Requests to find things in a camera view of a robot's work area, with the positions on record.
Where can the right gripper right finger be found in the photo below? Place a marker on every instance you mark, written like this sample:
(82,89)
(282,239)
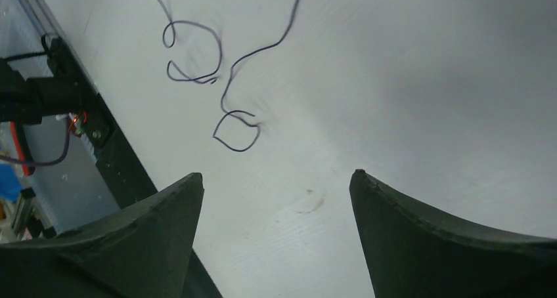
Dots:
(413,249)

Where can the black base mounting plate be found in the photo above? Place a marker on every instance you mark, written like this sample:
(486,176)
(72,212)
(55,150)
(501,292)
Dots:
(117,163)

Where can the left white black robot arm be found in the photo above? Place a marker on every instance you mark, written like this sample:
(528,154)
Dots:
(28,101)

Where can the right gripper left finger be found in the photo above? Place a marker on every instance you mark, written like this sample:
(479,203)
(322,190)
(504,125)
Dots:
(141,251)

